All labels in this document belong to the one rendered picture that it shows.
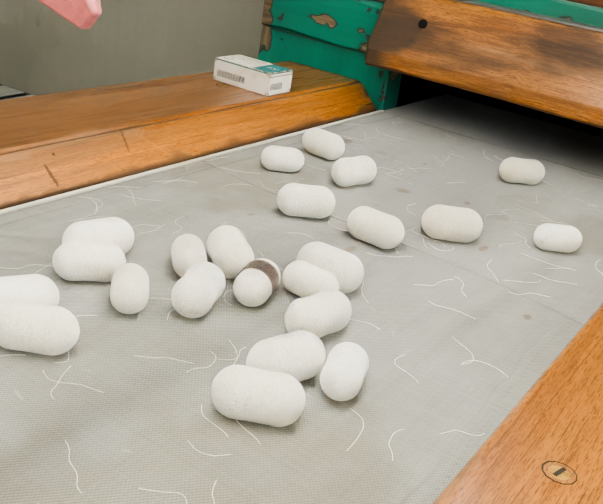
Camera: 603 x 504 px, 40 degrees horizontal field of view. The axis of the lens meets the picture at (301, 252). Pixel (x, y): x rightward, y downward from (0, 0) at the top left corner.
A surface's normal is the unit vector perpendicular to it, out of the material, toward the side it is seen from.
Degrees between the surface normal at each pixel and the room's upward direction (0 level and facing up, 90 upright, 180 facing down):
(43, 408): 0
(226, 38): 90
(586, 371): 0
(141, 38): 90
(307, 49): 88
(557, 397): 0
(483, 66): 67
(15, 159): 45
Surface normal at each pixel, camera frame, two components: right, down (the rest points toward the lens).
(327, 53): -0.55, 0.24
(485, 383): 0.14, -0.90
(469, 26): -0.45, -0.11
